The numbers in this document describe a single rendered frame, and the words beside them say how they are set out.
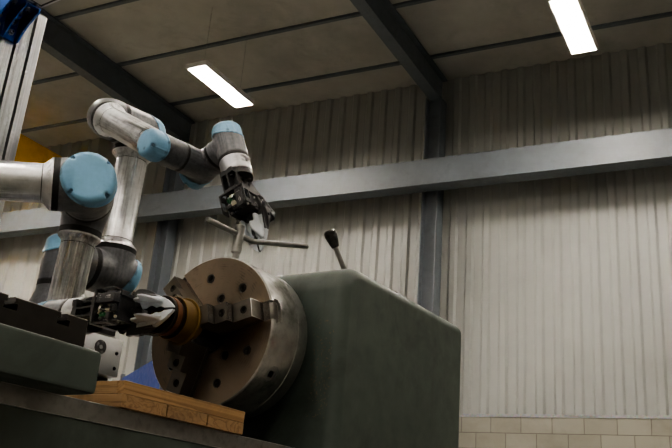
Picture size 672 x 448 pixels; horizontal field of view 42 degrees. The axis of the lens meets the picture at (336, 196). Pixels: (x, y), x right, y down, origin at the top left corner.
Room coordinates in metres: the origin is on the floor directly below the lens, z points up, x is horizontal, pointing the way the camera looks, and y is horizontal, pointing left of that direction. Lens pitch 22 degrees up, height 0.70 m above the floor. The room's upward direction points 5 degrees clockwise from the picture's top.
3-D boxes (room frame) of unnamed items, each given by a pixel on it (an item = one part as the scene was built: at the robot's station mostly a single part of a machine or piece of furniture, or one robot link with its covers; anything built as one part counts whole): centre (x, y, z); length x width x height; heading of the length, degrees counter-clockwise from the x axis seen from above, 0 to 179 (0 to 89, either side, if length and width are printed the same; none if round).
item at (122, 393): (1.58, 0.36, 0.89); 0.36 x 0.30 x 0.04; 56
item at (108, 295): (1.68, 0.42, 1.08); 0.12 x 0.09 x 0.08; 55
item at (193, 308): (1.69, 0.29, 1.08); 0.09 x 0.09 x 0.09; 56
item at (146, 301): (1.63, 0.33, 1.10); 0.09 x 0.06 x 0.03; 55
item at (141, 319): (1.63, 0.33, 1.07); 0.09 x 0.06 x 0.03; 55
